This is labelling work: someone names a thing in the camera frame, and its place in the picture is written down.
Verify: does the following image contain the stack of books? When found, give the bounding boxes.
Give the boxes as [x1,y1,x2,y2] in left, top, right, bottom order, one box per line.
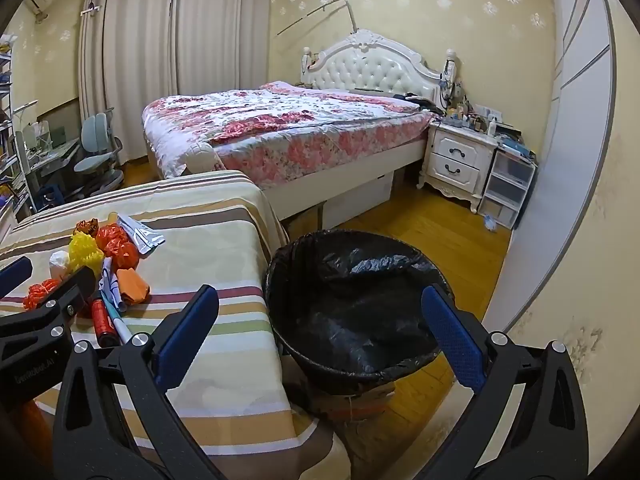
[497,122,538,163]

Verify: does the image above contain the study desk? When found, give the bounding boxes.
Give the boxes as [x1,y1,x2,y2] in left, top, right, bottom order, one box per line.
[22,122,83,181]

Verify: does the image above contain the white storage box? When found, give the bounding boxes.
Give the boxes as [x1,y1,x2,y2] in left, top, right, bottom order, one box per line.
[322,172,393,231]

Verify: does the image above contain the white nightstand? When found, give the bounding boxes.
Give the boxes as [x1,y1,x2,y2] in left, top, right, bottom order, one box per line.
[417,120,501,213]

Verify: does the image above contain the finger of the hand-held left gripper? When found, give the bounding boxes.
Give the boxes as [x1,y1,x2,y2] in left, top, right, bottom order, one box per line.
[0,256,33,301]
[0,266,97,350]

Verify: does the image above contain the yellow foam fruit net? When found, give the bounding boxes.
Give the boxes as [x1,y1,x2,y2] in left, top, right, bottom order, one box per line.
[67,234,106,278]

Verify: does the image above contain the silver foil packet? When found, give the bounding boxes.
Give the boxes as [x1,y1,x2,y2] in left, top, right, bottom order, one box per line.
[117,214,166,257]

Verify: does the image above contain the grey office chair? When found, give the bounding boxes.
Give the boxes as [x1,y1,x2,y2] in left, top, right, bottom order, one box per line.
[75,112,126,196]

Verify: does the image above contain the black lined trash bin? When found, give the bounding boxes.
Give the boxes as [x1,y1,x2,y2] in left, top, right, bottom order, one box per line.
[265,229,453,396]

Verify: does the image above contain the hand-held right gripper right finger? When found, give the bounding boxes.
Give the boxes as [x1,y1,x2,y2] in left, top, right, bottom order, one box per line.
[421,284,590,480]

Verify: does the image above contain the blue plastic stool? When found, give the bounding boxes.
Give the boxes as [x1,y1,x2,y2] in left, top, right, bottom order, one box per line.
[37,185,66,208]

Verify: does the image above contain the dark cloth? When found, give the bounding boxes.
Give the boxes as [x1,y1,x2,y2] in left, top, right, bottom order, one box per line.
[395,92,443,111]

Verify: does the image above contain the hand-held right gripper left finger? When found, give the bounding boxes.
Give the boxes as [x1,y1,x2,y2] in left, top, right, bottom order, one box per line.
[52,284,221,480]

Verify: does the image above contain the orange paper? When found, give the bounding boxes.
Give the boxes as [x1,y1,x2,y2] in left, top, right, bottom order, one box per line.
[115,269,151,306]

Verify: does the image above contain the light blue paper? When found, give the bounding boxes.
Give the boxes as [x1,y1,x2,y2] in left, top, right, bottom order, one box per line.
[97,257,126,311]

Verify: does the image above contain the striped bed sheet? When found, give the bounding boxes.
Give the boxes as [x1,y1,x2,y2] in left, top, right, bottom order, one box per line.
[0,170,351,480]

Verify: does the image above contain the white tufted bed frame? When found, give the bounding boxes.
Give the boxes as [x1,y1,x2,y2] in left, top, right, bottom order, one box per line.
[145,29,458,221]

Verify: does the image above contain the small red plastic bag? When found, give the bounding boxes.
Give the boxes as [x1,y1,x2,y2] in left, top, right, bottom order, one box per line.
[22,279,63,311]

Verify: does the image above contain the floral quilt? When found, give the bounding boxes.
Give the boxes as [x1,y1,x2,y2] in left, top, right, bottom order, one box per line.
[141,81,436,178]

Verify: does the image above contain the white wardrobe door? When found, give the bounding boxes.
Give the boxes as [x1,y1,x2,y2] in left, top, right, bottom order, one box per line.
[482,0,617,346]

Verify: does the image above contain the white paper ball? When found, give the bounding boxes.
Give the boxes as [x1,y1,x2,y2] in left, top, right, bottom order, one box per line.
[48,250,71,281]

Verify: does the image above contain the white paper tube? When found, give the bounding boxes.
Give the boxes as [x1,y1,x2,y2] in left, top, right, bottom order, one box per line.
[107,305,133,343]

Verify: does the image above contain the clear plastic drawer unit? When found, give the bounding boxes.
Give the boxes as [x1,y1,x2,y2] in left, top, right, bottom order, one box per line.
[477,147,536,228]

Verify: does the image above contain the beige curtain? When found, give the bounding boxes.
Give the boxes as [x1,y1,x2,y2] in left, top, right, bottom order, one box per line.
[77,0,177,118]
[174,0,273,96]

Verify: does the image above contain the pile of small items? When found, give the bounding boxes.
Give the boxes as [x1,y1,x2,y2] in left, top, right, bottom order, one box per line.
[440,95,501,133]

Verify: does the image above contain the white metal bookshelf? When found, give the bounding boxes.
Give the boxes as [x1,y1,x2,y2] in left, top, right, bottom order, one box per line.
[0,35,31,221]

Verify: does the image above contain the thin wall rod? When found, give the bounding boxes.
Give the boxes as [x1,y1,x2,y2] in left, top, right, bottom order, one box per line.
[277,0,361,38]

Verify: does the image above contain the red tube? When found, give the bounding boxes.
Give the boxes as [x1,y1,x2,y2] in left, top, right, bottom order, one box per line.
[90,299,121,348]

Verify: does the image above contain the cream round bed post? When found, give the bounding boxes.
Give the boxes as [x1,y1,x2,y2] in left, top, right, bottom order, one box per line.
[187,142,226,176]

